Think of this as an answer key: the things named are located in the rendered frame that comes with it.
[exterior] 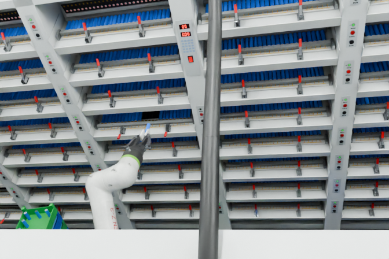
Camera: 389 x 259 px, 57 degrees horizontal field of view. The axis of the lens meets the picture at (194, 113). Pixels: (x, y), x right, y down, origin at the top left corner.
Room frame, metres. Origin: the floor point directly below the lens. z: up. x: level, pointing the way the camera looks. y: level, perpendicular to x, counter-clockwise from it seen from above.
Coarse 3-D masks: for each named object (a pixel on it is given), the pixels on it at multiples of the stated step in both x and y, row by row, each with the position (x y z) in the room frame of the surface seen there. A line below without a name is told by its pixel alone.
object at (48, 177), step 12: (24, 168) 1.91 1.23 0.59; (36, 168) 1.87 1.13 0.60; (48, 168) 1.85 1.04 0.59; (60, 168) 1.82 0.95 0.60; (72, 168) 1.74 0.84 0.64; (84, 168) 1.76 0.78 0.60; (12, 180) 1.80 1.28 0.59; (24, 180) 1.82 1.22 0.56; (36, 180) 1.79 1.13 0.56; (48, 180) 1.77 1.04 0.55; (60, 180) 1.75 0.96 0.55; (72, 180) 1.72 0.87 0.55; (84, 180) 1.70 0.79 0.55
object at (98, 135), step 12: (96, 120) 1.72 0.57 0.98; (144, 120) 1.66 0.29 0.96; (192, 120) 1.54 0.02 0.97; (96, 132) 1.66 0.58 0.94; (108, 132) 1.64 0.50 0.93; (132, 132) 1.60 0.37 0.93; (156, 132) 1.56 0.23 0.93; (168, 132) 1.54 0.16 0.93; (180, 132) 1.52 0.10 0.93; (192, 132) 1.50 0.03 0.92
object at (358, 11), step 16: (352, 16) 1.32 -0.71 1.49; (336, 32) 1.40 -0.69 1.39; (352, 48) 1.31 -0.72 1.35; (336, 80) 1.33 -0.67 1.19; (352, 80) 1.31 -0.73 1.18; (336, 96) 1.33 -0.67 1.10; (352, 96) 1.31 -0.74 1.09; (336, 112) 1.32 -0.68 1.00; (352, 112) 1.31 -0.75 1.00; (336, 128) 1.32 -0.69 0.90; (352, 128) 1.30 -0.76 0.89; (336, 144) 1.32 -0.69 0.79; (336, 176) 1.32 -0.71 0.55; (336, 224) 1.31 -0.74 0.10
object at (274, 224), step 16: (80, 224) 1.78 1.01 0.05; (144, 224) 1.66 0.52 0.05; (160, 224) 1.63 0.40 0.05; (176, 224) 1.60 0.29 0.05; (192, 224) 1.58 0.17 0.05; (240, 224) 1.50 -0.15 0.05; (256, 224) 1.47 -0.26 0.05; (272, 224) 1.44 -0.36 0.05; (288, 224) 1.42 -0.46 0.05; (304, 224) 1.39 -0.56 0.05; (320, 224) 1.37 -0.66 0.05
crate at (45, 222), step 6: (24, 210) 1.55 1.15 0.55; (30, 210) 1.57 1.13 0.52; (42, 210) 1.56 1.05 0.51; (54, 210) 1.53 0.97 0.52; (24, 216) 1.54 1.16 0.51; (30, 216) 1.55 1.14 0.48; (36, 216) 1.54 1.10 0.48; (42, 216) 1.53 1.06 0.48; (54, 216) 1.50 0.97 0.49; (30, 222) 1.51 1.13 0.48; (36, 222) 1.50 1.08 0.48; (42, 222) 1.49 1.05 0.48; (48, 222) 1.43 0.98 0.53; (24, 228) 1.47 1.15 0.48; (30, 228) 1.46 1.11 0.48; (36, 228) 1.45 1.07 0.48; (42, 228) 1.44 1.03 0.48; (48, 228) 1.40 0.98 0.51
